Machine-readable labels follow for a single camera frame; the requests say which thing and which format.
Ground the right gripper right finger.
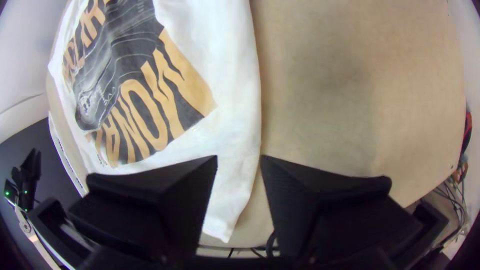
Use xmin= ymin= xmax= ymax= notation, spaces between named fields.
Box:
xmin=260 ymin=155 xmax=425 ymax=269

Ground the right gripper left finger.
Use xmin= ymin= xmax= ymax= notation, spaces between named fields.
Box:
xmin=66 ymin=155 xmax=219 ymax=269

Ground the white printed t-shirt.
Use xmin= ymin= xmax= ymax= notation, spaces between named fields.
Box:
xmin=46 ymin=0 xmax=263 ymax=243

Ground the black cable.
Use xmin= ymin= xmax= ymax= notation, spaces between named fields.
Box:
xmin=264 ymin=231 xmax=279 ymax=260

